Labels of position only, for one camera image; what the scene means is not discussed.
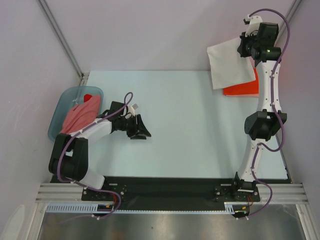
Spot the right aluminium frame post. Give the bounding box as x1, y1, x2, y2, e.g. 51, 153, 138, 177
275, 0, 304, 45

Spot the left aluminium frame post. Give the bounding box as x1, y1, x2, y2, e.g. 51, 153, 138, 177
36, 0, 84, 79

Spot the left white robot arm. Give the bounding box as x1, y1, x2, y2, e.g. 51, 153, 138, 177
48, 101, 152, 200

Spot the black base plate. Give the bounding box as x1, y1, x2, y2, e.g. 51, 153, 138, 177
81, 176, 263, 210

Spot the grey slotted cable duct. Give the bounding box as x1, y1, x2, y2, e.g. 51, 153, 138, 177
45, 202, 250, 216

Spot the pink t shirt in basket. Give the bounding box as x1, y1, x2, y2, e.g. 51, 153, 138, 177
59, 94, 102, 134

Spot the aluminium frame post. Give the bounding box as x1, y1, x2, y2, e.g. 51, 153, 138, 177
275, 0, 304, 45
36, 0, 84, 79

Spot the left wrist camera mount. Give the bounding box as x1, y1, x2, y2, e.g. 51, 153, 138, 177
124, 103, 139, 119

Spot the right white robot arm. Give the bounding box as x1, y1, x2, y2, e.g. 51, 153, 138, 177
230, 18, 287, 201

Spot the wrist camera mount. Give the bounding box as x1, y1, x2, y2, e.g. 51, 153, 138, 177
244, 15, 263, 37
124, 103, 139, 119

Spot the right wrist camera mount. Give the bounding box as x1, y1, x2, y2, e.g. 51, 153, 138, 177
244, 15, 263, 37

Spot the white printed t shirt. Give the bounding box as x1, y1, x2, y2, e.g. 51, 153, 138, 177
207, 38, 256, 90

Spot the folded orange t shirt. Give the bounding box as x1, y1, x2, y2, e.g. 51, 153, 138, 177
222, 68, 259, 95

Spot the blue plastic basket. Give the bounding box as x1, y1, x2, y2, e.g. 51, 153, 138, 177
47, 86, 104, 142

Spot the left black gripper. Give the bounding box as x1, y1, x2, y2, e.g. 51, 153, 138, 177
118, 114, 151, 140

